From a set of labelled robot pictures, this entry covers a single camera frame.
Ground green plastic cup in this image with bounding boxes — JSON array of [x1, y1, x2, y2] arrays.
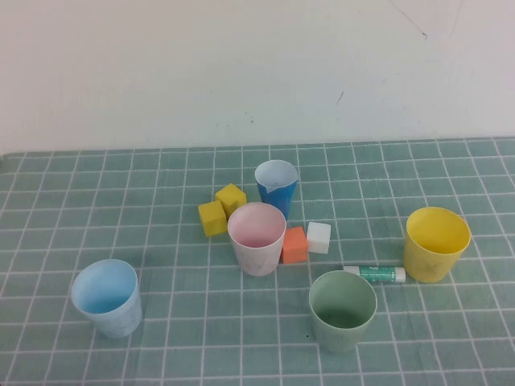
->
[[308, 269, 378, 355]]

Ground yellow plastic cup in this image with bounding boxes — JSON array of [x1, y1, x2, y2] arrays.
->
[[403, 206, 472, 284]]

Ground light blue plastic cup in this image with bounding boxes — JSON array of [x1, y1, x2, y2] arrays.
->
[[71, 258, 143, 339]]

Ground dark blue paper cup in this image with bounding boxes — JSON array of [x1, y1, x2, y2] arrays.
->
[[253, 159, 299, 222]]

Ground yellow cube block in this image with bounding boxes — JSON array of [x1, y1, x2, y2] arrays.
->
[[214, 183, 247, 218], [197, 199, 229, 237]]

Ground orange cube block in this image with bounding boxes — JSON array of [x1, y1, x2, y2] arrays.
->
[[280, 225, 309, 265]]

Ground pink plastic cup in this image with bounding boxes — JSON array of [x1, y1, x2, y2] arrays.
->
[[227, 202, 287, 277]]

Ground white cube block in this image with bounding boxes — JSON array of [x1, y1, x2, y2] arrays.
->
[[306, 221, 332, 255]]

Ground green white glue stick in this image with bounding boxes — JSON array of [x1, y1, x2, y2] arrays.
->
[[342, 265, 407, 284]]

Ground green white checked tablecloth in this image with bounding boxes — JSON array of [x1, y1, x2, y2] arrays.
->
[[0, 136, 515, 386]]

